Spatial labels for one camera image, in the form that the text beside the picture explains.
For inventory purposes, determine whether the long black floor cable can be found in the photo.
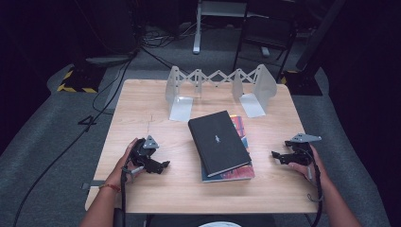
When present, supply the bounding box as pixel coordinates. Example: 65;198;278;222
12;50;140;227

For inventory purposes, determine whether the person's right hand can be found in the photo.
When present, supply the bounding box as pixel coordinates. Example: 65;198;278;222
288;143;332;190

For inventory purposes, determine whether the right hand-held gripper cable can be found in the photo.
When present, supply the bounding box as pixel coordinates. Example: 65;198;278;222
301;147;325;227

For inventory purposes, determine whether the red and blue illustrated book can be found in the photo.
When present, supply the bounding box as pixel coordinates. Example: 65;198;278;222
200;114;256;183

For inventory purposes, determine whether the red and gold bracelet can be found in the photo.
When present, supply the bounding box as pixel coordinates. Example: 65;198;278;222
98;183;122;194

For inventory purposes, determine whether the left hand-held gripper cable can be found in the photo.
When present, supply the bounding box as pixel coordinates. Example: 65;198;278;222
118;157;147;227

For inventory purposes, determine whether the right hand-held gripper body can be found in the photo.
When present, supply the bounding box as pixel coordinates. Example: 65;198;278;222
283;132;323;166

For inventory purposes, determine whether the white expandable bookend rack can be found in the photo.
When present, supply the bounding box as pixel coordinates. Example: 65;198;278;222
165;63;278;123

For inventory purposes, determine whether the black hardcover book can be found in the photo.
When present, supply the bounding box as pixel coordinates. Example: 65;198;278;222
187;110;253;178

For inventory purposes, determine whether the black metal chair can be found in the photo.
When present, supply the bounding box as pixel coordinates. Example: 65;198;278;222
232;13;299;83

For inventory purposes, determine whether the yellow-black striped stand base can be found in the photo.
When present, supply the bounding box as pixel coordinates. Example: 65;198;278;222
56;64;107;94

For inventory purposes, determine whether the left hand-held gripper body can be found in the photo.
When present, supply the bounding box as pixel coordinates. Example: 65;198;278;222
130;134;162;174

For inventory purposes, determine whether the white metal stand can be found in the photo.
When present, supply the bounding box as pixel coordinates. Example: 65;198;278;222
192;0;272;58

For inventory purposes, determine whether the black stand with striped base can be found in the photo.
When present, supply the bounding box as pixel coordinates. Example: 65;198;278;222
279;0;348;97

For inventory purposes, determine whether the grey table edge bracket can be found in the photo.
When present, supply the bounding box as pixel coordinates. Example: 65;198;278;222
80;179;106;191

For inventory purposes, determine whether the hand-held gripper cable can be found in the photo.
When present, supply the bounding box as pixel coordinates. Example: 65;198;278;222
301;147;325;227
118;157;147;227

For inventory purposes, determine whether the bundle of black floor cables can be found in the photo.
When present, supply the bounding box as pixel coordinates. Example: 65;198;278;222
138;23;198;50

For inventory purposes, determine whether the person's left hand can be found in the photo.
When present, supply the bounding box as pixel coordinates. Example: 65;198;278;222
108;138;146;190

